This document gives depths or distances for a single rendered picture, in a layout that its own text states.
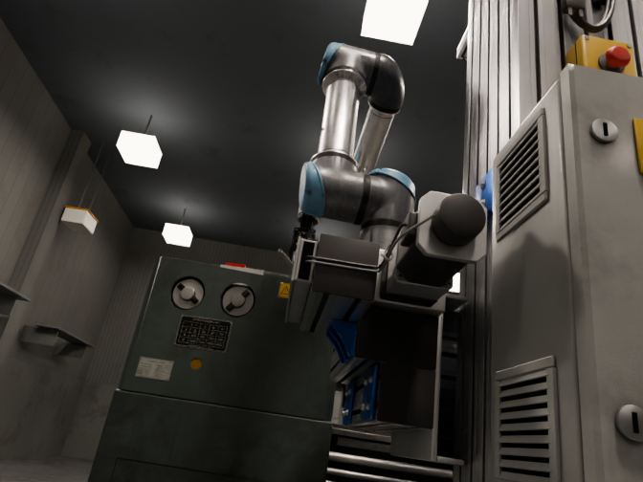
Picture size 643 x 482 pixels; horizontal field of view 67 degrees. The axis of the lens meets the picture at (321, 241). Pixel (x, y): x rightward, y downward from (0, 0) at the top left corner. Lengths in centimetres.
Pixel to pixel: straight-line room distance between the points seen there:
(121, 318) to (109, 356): 74
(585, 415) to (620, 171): 25
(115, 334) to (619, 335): 1022
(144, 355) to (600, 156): 123
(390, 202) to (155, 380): 81
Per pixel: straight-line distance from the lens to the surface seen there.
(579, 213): 54
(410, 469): 149
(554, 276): 55
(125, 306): 1059
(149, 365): 146
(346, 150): 114
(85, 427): 1041
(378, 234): 103
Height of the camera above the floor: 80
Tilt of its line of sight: 23 degrees up
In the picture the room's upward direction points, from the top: 9 degrees clockwise
